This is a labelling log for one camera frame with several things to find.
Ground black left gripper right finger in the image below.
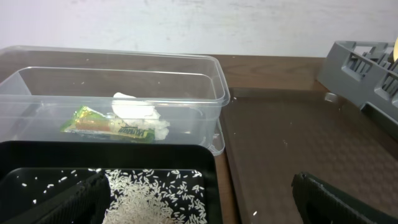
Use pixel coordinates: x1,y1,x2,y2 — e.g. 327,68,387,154
291,172,397,224

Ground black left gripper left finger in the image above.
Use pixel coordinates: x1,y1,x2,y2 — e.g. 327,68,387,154
4,172,111,224

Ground green snack wrapper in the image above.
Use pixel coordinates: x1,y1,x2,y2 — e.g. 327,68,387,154
60,106,155,143

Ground rice and food scraps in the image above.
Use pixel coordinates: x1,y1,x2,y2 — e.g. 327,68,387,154
13,168,208,223

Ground grey dishwasher rack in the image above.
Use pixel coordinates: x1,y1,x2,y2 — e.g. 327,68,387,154
318,41,397,138

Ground clear plastic bin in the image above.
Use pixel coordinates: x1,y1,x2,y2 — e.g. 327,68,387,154
1,46,230,156

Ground black waste tray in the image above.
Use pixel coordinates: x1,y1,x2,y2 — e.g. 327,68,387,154
1,141,223,223

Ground yellow plate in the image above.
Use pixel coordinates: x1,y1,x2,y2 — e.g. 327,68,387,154
392,38,398,62

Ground white napkin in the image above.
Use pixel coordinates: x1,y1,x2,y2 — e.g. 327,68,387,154
112,92,170,141

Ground brown serving tray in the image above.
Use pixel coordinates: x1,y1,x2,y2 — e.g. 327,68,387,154
221,88,397,223

